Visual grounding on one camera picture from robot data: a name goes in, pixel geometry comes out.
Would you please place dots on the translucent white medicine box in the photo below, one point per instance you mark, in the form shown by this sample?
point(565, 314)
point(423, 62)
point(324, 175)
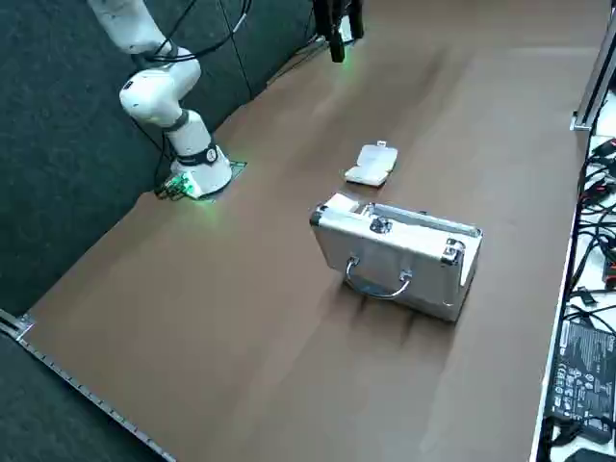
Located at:
point(371, 166)

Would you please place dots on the white triangular bandage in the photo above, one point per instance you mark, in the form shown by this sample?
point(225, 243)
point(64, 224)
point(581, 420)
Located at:
point(344, 204)

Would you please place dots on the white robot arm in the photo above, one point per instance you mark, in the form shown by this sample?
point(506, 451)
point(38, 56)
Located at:
point(159, 91)

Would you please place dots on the silver aluminium medical case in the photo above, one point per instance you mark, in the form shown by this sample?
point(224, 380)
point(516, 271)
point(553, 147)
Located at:
point(385, 269)

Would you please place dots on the black plug with red light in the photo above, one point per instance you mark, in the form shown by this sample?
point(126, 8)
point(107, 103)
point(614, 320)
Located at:
point(599, 191)
point(607, 146)

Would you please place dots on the small black plug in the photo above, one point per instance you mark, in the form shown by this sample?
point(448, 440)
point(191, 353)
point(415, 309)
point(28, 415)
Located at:
point(586, 297)

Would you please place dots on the black power strip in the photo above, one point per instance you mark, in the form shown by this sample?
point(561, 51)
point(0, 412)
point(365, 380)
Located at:
point(611, 269)

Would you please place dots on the black power adapter brick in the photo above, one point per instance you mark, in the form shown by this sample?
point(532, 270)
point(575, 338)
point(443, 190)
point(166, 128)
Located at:
point(582, 380)

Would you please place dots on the silver aluminium profile post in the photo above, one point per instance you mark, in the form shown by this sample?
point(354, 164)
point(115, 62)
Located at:
point(594, 72)

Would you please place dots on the silver table edge rail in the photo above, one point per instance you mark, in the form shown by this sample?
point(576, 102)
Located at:
point(96, 398)

